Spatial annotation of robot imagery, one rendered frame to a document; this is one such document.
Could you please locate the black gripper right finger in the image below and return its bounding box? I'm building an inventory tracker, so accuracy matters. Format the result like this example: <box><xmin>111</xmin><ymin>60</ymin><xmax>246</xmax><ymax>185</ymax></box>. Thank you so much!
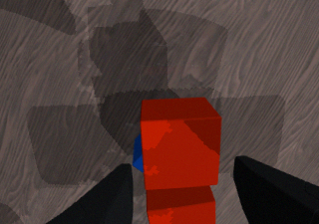
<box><xmin>232</xmin><ymin>156</ymin><xmax>319</xmax><ymax>224</ymax></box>

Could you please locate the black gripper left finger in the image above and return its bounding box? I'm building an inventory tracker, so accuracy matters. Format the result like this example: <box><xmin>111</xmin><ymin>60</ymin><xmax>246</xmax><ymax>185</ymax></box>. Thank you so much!
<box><xmin>47</xmin><ymin>164</ymin><xmax>135</xmax><ymax>224</ymax></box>

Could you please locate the red cube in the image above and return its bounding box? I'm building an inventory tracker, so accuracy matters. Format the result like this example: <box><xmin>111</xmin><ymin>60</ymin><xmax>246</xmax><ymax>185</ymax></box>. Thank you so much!
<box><xmin>147</xmin><ymin>185</ymin><xmax>216</xmax><ymax>224</ymax></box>
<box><xmin>140</xmin><ymin>97</ymin><xmax>222</xmax><ymax>189</ymax></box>

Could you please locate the blue cube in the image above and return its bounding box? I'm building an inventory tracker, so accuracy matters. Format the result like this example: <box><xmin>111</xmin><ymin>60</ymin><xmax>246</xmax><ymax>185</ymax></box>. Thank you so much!
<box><xmin>132</xmin><ymin>134</ymin><xmax>144</xmax><ymax>172</ymax></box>

